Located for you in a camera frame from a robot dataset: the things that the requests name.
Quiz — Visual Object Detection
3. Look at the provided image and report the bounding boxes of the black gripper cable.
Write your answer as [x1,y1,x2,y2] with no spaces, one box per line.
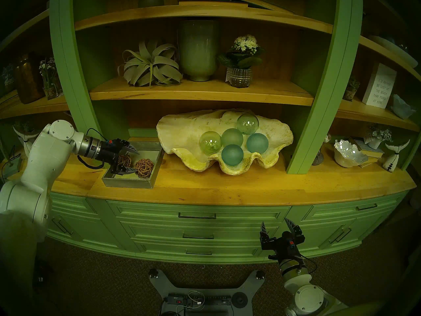
[296,253,318,275]
[77,128,106,170]

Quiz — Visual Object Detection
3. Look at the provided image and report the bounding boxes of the small pale box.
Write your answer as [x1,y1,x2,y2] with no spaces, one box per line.
[0,156,23,181]

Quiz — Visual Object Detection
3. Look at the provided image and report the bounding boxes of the green wooden shelf cabinet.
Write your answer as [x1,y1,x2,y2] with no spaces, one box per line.
[0,0,421,265]

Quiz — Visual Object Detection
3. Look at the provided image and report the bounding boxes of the pale blue jagged bowl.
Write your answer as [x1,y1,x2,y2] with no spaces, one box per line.
[391,94,416,120]

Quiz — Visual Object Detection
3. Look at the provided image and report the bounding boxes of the white whale tail figurine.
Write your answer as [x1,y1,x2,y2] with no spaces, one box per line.
[12,125,40,158]
[382,139,411,172]

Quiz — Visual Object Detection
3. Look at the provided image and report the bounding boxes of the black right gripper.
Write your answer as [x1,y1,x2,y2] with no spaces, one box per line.
[260,218,303,263]

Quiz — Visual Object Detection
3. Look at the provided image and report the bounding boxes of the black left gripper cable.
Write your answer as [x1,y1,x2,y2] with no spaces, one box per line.
[77,128,106,170]

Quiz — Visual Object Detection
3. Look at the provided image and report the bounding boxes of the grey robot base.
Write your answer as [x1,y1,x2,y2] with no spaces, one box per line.
[148,269,265,316]

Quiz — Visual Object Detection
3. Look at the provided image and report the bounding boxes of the frosted glass ball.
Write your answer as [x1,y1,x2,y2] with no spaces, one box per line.
[221,144,244,167]
[246,133,269,154]
[221,128,244,147]

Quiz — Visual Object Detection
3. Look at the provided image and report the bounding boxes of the pale air plant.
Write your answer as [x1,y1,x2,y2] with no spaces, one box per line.
[118,39,183,88]

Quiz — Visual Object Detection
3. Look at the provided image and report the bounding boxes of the white ruffled shell bowl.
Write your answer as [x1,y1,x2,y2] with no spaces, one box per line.
[334,140,369,168]

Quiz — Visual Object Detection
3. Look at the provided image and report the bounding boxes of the giant clam shell bowl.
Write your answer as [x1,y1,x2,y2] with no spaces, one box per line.
[156,109,294,176]

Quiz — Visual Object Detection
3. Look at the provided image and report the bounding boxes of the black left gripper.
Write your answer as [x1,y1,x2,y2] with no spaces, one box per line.
[100,139,139,176]

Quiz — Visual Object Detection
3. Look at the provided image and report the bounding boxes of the white flowering plant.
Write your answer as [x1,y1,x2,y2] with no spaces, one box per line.
[217,35,265,69]

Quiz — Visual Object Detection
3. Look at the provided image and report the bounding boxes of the white text sign block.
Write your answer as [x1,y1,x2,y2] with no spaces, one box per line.
[362,63,397,109]

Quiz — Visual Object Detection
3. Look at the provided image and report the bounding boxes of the clear glass ball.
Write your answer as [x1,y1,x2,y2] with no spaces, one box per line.
[199,131,222,155]
[236,113,260,135]

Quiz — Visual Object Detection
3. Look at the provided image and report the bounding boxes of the grey metal tray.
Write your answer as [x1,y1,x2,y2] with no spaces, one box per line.
[102,141,164,189]

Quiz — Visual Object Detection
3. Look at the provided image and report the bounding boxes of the white potted flower bunch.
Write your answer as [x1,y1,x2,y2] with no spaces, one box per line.
[363,124,393,150]

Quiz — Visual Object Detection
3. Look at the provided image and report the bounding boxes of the large white dish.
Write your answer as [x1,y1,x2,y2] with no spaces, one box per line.
[368,35,419,68]

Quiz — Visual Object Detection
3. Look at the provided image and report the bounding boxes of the grey-blue book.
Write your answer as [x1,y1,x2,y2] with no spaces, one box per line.
[354,138,385,158]

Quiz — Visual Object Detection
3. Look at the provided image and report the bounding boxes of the tall green ceramic vase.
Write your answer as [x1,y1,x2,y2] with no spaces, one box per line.
[179,19,220,82]

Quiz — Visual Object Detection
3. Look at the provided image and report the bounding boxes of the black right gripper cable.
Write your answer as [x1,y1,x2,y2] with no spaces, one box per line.
[296,253,318,275]

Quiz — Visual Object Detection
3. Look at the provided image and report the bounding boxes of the small potted succulent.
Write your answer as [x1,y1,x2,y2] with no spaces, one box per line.
[343,76,360,102]

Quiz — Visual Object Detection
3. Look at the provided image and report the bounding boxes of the small flowers in glass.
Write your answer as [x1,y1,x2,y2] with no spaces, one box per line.
[38,57,63,100]

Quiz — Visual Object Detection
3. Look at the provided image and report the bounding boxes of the small grey shell ornament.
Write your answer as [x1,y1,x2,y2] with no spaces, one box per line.
[312,134,332,166]

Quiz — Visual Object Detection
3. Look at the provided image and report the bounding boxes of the ribbed glass plant pot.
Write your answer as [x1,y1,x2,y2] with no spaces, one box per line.
[227,67,253,89]

